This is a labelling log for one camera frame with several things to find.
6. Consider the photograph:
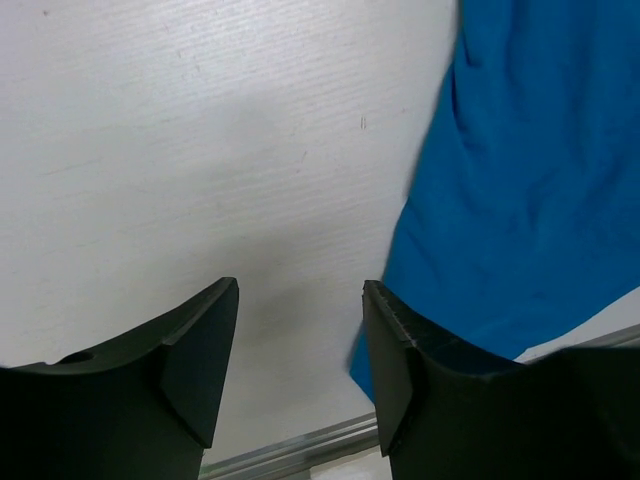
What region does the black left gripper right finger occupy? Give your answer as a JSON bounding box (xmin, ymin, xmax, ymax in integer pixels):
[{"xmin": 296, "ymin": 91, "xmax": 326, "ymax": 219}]
[{"xmin": 363, "ymin": 281, "xmax": 639, "ymax": 479}]

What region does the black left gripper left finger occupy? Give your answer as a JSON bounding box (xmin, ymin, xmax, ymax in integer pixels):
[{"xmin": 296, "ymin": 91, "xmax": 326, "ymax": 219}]
[{"xmin": 1, "ymin": 277, "xmax": 239, "ymax": 479}]

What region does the blue t shirt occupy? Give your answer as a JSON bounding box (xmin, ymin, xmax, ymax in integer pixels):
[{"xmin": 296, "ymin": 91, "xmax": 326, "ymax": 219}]
[{"xmin": 348, "ymin": 0, "xmax": 640, "ymax": 404}]

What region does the aluminium table edge rail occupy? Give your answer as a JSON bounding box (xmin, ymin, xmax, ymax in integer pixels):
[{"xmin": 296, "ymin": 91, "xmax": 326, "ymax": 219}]
[{"xmin": 201, "ymin": 329, "xmax": 640, "ymax": 480}]

